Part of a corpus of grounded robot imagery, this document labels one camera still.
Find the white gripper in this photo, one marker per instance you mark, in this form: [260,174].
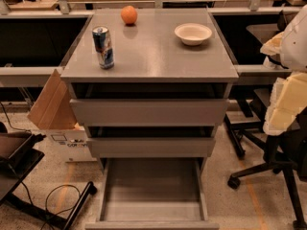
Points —
[295,47]

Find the red bull can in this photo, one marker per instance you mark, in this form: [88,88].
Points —
[103,46]

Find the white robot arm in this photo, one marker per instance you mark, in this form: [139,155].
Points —
[293,53]

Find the grey drawer cabinet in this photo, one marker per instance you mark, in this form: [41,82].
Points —
[149,51]

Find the grey bottom drawer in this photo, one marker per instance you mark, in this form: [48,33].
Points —
[152,194]

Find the grey drawer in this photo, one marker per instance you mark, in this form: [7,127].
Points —
[141,141]
[152,194]
[149,104]

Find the grey middle drawer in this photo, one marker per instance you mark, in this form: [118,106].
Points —
[141,141]

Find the grey top drawer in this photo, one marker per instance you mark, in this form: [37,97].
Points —
[149,104]

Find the black office chair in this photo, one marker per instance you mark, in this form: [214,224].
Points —
[285,150]

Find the white bowl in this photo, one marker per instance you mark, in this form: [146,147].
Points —
[192,34]

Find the orange fruit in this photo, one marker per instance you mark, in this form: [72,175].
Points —
[129,15]

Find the open cardboard box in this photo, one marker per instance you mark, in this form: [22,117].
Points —
[53,114]

